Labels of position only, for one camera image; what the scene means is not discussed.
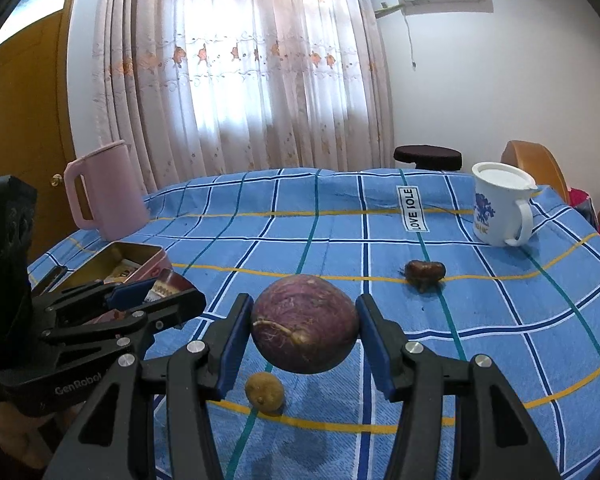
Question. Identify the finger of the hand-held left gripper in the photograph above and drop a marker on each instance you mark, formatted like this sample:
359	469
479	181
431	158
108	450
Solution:
130	294
180	305

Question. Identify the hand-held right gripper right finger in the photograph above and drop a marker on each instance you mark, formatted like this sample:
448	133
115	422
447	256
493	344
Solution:
375	345

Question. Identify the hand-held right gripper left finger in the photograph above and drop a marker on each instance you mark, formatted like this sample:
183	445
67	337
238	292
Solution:
230	345

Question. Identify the pink metal tin box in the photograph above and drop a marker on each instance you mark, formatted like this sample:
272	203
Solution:
152	262

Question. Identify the person's left hand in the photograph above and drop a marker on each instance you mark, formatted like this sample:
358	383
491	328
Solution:
15	430

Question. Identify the white printed paper card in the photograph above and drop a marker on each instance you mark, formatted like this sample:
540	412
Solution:
125	269

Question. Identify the brown longan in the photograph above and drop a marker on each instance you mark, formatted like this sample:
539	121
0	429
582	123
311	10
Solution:
264	392

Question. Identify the dark brown water chestnut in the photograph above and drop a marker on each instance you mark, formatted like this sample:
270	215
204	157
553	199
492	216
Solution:
425	272

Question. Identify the brass door knob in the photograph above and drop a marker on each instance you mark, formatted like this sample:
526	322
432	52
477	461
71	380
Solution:
57	180

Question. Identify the pink plastic kettle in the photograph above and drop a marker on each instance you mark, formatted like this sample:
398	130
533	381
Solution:
115	190

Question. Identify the blue plaid cloth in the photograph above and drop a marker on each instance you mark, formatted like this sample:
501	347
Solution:
330	240

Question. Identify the wooden door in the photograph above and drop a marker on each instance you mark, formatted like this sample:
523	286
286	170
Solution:
25	125

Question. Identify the white mug with blue print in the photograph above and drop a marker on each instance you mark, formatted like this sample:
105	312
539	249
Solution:
495	220

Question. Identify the dark round stool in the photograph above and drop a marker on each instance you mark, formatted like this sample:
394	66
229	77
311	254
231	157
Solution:
427	156

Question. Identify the wooden chair back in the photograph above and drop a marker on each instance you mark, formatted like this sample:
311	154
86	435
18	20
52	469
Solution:
532	165

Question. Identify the sheer floral curtain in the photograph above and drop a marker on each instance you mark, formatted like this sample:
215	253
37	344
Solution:
240	70

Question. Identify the frosted transom window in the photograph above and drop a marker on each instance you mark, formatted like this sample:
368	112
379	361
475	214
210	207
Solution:
35	5

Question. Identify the air conditioner pipe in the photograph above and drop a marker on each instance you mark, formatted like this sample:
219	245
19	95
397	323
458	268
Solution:
389	10

